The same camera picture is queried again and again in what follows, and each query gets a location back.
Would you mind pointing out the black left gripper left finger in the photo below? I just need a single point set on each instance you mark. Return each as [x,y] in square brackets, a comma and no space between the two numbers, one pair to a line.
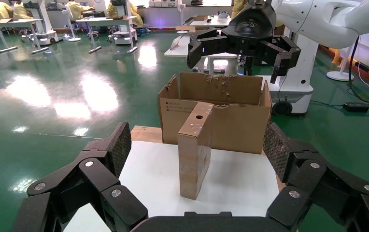
[75,189]

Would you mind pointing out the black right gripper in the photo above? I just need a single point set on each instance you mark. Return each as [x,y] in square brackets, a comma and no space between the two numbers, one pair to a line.
[253,22]

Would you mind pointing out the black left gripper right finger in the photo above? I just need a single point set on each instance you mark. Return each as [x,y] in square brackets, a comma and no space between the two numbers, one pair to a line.
[325,189]

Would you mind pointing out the small cardboard box with hole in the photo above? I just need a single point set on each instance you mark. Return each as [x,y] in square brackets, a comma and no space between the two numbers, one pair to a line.
[194,153]

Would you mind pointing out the big open cardboard box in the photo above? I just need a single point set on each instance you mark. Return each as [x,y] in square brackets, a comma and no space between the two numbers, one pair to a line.
[235,128]

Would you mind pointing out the person in yellow coat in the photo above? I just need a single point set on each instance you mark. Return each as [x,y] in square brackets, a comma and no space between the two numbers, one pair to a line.
[21,11]
[75,9]
[0,9]
[136,16]
[238,8]

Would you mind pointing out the white table with clutter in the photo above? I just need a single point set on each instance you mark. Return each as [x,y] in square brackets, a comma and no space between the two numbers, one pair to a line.
[213,22]

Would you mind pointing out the white robot torso with base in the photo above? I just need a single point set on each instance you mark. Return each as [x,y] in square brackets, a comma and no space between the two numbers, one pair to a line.
[299,67]

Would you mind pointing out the black power adapter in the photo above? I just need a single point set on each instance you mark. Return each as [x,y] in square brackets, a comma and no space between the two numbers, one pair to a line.
[355,107]

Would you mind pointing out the long white counter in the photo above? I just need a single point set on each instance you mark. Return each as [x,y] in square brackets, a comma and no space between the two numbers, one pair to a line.
[165,16]

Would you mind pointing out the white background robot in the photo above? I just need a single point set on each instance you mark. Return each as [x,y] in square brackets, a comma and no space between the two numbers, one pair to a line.
[45,19]
[123,35]

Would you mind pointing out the white table grey legs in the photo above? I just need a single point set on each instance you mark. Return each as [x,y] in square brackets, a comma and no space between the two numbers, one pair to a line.
[11,21]
[107,20]

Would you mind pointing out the white pedestal fan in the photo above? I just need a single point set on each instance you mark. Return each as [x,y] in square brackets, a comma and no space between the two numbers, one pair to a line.
[182,32]
[74,39]

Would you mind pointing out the white pedestal stand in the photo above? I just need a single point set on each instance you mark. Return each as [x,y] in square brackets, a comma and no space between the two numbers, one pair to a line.
[339,76]

